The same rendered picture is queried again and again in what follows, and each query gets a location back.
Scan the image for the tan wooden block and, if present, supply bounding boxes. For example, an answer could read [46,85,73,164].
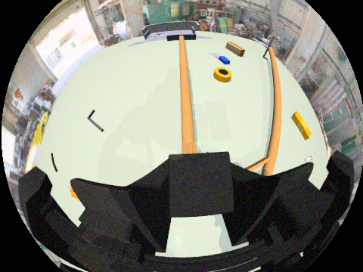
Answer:
[226,42,245,57]

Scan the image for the yellow rectangular block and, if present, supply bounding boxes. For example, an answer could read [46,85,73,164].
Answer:
[291,112,311,140]

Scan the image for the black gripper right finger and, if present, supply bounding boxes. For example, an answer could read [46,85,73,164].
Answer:
[222,162,314,247]

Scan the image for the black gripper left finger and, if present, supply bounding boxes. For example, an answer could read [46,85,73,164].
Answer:
[70,159,172,253]

